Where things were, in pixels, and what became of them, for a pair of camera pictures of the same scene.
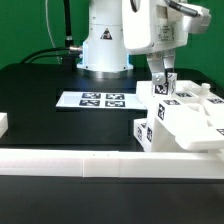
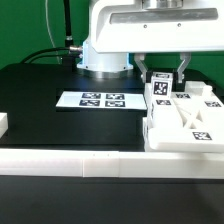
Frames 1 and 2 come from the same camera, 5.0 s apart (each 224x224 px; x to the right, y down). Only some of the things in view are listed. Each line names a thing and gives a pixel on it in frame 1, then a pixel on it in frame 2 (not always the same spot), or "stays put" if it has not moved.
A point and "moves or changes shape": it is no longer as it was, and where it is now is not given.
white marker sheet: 100,99 stays put
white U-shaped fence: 107,163 stays put
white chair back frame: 190,119 moves or changes shape
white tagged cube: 164,84 moves or changes shape
